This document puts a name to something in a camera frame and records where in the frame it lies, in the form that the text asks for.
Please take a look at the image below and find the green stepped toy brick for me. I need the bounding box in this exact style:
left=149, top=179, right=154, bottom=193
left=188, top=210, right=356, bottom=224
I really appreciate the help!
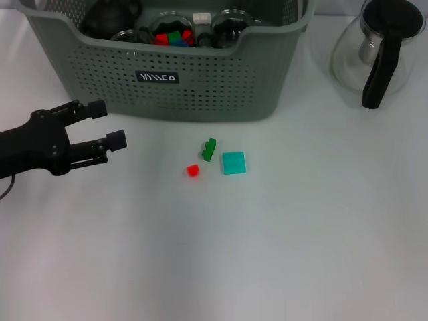
left=201, top=137, right=217, bottom=163

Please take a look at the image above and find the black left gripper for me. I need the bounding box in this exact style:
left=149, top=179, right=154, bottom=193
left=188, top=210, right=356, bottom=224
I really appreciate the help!
left=0, top=99, right=128, bottom=180

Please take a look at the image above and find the black clay teapot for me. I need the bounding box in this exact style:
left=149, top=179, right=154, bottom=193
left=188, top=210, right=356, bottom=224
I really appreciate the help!
left=80, top=0, right=144, bottom=37

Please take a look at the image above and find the grey perforated storage bin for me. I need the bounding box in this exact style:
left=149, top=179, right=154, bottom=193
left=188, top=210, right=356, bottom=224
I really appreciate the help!
left=20, top=0, right=317, bottom=123

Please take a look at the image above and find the teal square toy plate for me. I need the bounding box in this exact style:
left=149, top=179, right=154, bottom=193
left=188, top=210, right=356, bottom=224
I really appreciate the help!
left=222, top=151, right=249, bottom=175

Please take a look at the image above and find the glass teapot black handle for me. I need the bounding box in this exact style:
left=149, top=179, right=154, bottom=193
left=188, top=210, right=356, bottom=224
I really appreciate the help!
left=330, top=0, right=425, bottom=110

